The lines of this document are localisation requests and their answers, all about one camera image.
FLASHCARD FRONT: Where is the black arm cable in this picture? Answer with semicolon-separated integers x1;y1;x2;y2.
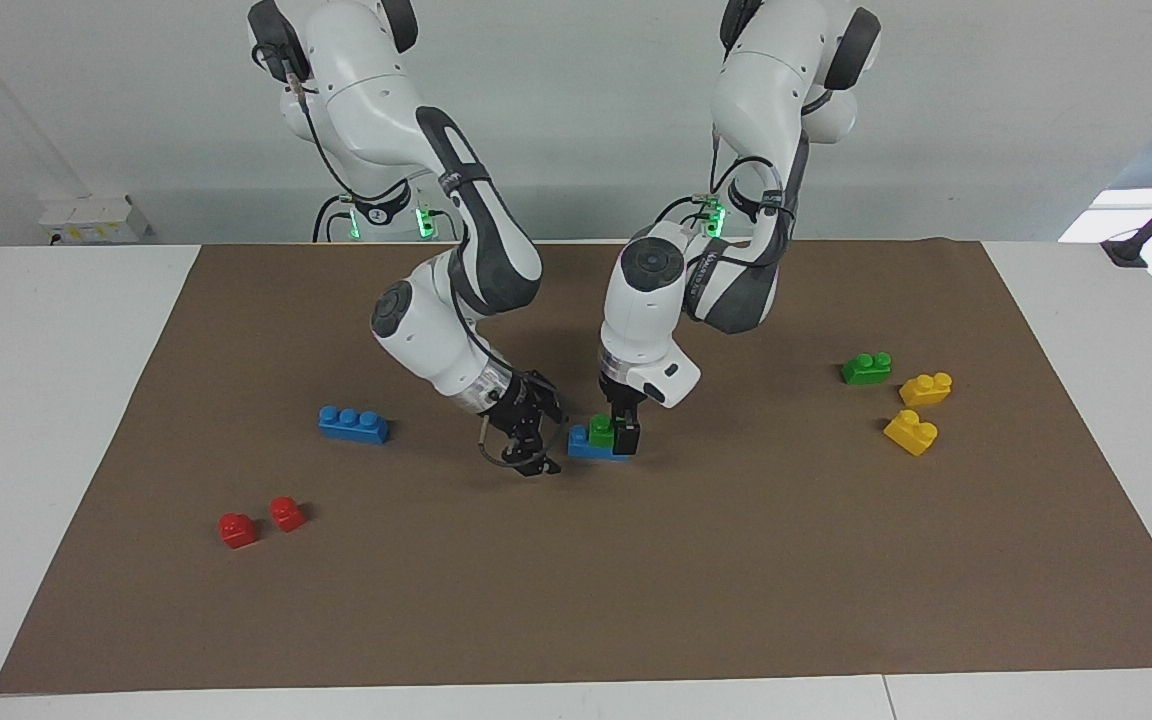
261;40;537;471
708;90;802;241

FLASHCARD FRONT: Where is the black right base cable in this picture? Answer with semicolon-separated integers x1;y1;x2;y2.
312;195;352;243

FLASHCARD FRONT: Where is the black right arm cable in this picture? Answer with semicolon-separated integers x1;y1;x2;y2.
261;40;537;471

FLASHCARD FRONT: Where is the black left base cable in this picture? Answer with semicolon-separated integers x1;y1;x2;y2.
651;195;715;237

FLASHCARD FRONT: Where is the blue three-stud block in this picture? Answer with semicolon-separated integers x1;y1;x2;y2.
318;405;390;445
567;425;632;462

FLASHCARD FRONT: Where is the black base cable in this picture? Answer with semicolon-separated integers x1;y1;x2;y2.
651;195;715;237
312;195;352;243

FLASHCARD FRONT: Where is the yellow two-stud block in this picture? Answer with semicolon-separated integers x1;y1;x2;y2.
899;372;954;407
883;409;940;458

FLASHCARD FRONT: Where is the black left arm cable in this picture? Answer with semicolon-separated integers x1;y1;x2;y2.
708;90;802;241

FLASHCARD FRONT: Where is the brown table mat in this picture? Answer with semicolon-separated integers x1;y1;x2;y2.
0;238;1152;694

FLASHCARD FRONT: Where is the white power socket box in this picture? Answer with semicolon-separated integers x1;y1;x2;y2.
39;195;152;245

